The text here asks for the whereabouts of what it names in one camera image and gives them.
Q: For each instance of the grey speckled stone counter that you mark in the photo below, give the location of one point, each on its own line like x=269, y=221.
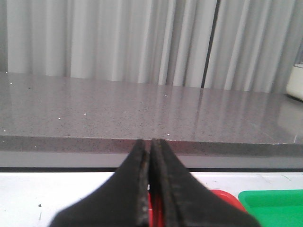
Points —
x=48, y=121

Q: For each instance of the white pleated curtain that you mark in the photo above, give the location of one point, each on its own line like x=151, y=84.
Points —
x=248, y=45

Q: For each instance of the red plastic tray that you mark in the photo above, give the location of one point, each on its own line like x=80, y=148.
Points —
x=225, y=196

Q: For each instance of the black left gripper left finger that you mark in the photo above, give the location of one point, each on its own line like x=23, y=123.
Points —
x=122, y=201

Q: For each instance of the green plastic tray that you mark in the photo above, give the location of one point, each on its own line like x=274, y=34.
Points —
x=274, y=208

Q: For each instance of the white container on counter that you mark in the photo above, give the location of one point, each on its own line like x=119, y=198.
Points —
x=294, y=86

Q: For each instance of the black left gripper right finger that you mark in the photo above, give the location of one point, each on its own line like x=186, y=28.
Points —
x=180, y=200

